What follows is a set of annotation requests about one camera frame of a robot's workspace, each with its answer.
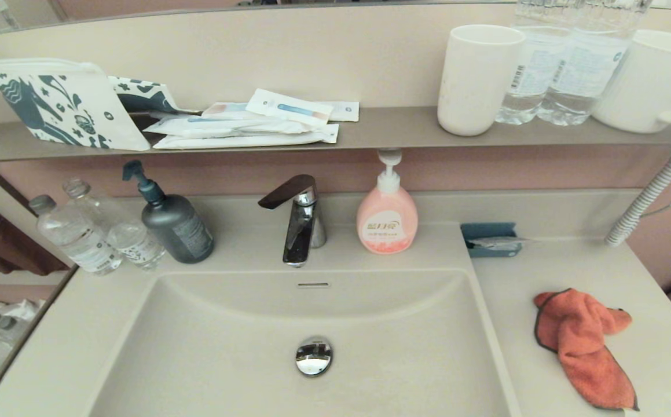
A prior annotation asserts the small white blue-print pouch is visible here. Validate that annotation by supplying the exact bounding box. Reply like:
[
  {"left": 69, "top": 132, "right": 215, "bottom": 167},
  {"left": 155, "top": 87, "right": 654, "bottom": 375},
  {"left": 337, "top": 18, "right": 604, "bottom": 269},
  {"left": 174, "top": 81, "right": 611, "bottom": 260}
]
[{"left": 108, "top": 76, "right": 182, "bottom": 115}]

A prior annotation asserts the small white flat sachet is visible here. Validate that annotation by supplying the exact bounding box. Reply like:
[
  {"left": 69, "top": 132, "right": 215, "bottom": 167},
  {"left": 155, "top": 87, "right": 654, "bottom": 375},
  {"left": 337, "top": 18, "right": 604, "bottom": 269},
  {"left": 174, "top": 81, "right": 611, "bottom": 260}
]
[{"left": 315, "top": 101, "right": 360, "bottom": 123}]

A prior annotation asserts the dark faucet lever handle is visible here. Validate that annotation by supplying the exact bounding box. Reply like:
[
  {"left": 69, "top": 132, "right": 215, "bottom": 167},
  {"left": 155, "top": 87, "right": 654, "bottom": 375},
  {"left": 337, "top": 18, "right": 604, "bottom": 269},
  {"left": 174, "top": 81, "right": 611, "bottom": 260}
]
[{"left": 258, "top": 175, "right": 317, "bottom": 210}]

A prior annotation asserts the clear plastic wrapped item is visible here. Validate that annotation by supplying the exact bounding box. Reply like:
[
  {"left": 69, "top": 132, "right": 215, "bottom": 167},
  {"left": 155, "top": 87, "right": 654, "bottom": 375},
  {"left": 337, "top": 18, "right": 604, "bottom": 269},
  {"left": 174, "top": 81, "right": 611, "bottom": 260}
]
[{"left": 467, "top": 236, "right": 530, "bottom": 252}]

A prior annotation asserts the clear bottle blue patterned label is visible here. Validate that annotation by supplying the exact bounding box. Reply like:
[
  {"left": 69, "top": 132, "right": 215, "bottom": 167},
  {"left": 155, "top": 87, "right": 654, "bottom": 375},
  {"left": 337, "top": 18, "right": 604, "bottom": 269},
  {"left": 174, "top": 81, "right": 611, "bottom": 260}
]
[{"left": 62, "top": 178, "right": 166, "bottom": 272}]

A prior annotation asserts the pinkish white sachet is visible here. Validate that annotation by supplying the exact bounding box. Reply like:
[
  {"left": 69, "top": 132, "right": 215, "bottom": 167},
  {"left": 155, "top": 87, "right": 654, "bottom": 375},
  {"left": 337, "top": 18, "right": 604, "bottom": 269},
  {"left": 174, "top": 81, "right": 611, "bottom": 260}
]
[{"left": 201, "top": 103, "right": 254, "bottom": 120}]

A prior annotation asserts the white sachet blue stripe print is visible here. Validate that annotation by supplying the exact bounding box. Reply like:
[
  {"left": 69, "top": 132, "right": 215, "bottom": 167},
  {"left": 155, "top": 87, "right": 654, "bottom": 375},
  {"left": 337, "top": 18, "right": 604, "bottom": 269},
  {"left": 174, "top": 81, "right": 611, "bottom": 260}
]
[{"left": 245, "top": 89, "right": 334, "bottom": 127}]

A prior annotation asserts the white mug with handle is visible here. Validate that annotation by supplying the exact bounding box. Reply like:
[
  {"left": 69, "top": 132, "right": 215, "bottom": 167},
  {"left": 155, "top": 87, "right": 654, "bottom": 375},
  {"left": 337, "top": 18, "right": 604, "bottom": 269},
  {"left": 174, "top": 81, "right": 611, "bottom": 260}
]
[{"left": 592, "top": 30, "right": 671, "bottom": 134}]

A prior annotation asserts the clear water bottle grey cap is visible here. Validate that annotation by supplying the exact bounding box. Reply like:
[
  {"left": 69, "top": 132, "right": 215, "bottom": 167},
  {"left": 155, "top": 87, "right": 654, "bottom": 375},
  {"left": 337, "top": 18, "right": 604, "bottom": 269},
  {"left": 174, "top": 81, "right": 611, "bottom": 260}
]
[{"left": 28, "top": 195, "right": 123, "bottom": 276}]

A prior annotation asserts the clear water bottle white label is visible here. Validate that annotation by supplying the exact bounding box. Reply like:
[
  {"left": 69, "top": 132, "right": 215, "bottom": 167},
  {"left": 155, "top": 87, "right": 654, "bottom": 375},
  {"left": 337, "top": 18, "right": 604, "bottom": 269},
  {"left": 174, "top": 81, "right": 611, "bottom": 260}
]
[
  {"left": 538, "top": 0, "right": 653, "bottom": 127},
  {"left": 495, "top": 0, "right": 574, "bottom": 126}
]

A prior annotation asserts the orange cleaning cloth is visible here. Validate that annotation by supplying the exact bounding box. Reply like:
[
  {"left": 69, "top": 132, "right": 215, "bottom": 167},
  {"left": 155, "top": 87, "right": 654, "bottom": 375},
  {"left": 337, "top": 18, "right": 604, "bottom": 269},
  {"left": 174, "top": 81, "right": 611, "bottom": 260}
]
[{"left": 533, "top": 288, "right": 640, "bottom": 412}]

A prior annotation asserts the grey wall shelf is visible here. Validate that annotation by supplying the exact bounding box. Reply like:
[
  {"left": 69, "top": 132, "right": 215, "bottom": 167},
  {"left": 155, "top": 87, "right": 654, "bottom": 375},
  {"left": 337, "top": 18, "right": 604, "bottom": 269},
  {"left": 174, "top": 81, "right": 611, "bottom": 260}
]
[{"left": 0, "top": 106, "right": 671, "bottom": 164}]

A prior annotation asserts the white coiled cord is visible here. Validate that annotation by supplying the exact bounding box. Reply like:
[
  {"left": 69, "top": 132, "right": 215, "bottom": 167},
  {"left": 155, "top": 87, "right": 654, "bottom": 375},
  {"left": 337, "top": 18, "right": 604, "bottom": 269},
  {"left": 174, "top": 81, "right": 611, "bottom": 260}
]
[{"left": 604, "top": 147, "right": 671, "bottom": 247}]

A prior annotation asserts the dark grey pump bottle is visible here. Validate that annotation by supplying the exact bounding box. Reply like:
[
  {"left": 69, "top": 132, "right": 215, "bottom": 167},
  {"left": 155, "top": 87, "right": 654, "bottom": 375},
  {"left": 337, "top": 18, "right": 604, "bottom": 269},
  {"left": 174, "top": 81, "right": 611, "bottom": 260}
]
[{"left": 122, "top": 160, "right": 215, "bottom": 265}]

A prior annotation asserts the blue soap tray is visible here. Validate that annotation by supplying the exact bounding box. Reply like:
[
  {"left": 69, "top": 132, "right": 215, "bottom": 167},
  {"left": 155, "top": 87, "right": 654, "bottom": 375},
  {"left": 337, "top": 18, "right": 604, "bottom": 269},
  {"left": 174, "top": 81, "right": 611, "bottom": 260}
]
[{"left": 460, "top": 222, "right": 522, "bottom": 258}]

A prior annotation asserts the large white blue-print pouch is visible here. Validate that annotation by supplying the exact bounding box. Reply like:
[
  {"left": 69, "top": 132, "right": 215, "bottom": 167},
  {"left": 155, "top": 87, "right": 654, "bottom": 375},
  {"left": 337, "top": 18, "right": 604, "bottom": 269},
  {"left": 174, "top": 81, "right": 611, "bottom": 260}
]
[{"left": 0, "top": 58, "right": 151, "bottom": 152}]

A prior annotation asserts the beige sink basin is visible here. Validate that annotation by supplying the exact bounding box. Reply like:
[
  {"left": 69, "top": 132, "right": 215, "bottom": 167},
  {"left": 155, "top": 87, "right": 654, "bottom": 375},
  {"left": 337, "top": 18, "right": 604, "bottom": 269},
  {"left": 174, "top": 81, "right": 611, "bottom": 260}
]
[{"left": 86, "top": 268, "right": 521, "bottom": 417}]

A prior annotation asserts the white plastic tumbler cup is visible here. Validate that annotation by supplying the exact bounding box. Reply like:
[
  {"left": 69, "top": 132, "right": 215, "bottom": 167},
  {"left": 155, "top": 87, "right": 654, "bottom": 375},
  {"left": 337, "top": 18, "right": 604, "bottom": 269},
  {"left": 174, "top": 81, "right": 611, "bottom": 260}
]
[{"left": 438, "top": 24, "right": 526, "bottom": 137}]

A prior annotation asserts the chrome faucet body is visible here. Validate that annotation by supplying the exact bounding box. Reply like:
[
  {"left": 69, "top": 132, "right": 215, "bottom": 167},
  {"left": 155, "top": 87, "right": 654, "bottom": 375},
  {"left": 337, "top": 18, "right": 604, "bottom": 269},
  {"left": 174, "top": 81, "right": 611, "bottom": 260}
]
[{"left": 283, "top": 186, "right": 328, "bottom": 268}]

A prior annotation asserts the chrome sink drain stopper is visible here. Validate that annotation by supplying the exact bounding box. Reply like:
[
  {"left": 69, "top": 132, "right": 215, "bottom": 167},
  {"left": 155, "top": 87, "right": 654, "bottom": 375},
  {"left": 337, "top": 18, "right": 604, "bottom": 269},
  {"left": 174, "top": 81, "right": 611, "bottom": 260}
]
[{"left": 295, "top": 336, "right": 333, "bottom": 377}]

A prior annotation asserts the pink hand soap pump bottle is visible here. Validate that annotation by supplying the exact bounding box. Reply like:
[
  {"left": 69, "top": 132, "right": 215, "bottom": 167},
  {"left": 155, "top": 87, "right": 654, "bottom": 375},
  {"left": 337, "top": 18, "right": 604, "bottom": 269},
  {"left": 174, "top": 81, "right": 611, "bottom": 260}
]
[{"left": 357, "top": 149, "right": 419, "bottom": 255}]

